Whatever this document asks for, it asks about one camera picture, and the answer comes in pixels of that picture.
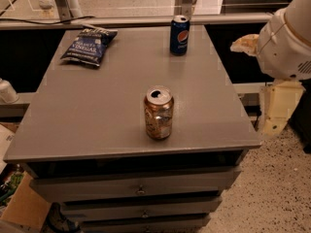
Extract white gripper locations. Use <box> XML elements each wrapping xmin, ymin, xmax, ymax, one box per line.
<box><xmin>230</xmin><ymin>9</ymin><xmax>311</xmax><ymax>137</ymax></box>

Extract orange soda can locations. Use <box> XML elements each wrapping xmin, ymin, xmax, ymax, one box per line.
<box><xmin>144</xmin><ymin>85</ymin><xmax>174</xmax><ymax>140</ymax></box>

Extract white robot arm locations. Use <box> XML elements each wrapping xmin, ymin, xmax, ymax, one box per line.
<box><xmin>230</xmin><ymin>0</ymin><xmax>311</xmax><ymax>137</ymax></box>

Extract blue Pepsi can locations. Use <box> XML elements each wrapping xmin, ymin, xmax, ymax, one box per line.
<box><xmin>170</xmin><ymin>15</ymin><xmax>190</xmax><ymax>55</ymax></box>

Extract blue chip bag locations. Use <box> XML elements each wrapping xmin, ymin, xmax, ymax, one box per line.
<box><xmin>61</xmin><ymin>27</ymin><xmax>118</xmax><ymax>67</ymax></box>

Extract grey drawer cabinet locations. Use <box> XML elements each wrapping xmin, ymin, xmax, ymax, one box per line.
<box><xmin>5</xmin><ymin>25</ymin><xmax>259</xmax><ymax>233</ymax></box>

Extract white cylindrical object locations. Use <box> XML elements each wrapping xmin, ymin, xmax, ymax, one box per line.
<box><xmin>0</xmin><ymin>79</ymin><xmax>18</xmax><ymax>104</ymax></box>

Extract cardboard box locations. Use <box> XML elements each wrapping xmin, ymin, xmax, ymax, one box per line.
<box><xmin>0</xmin><ymin>173</ymin><xmax>51</xmax><ymax>233</ymax></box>

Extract metal railing frame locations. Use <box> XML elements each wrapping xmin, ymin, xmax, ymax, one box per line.
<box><xmin>0</xmin><ymin>0</ymin><xmax>311</xmax><ymax>31</ymax></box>

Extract black cable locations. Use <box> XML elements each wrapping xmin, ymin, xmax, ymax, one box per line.
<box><xmin>0</xmin><ymin>15</ymin><xmax>95</xmax><ymax>25</ymax></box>

